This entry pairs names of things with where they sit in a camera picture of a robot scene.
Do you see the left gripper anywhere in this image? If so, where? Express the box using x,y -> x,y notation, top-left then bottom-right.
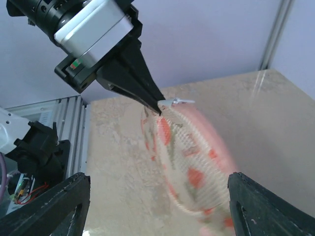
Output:
6,0 -> 164,114

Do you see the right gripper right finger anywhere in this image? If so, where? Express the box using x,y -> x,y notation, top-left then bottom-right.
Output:
227,172 -> 315,236

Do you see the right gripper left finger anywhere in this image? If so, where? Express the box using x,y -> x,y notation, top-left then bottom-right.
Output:
0,173 -> 91,236

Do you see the floral mesh laundry bag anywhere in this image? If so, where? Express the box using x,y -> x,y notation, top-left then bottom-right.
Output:
141,98 -> 237,236

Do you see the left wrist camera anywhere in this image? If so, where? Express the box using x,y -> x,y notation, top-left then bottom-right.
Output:
54,0 -> 133,68

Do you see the aluminium rail frame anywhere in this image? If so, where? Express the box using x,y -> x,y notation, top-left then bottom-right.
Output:
7,96 -> 91,177

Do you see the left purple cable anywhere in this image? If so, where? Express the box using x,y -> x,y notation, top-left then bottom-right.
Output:
0,152 -> 9,202

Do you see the right corner post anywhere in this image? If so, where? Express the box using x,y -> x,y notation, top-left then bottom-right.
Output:
258,0 -> 295,70

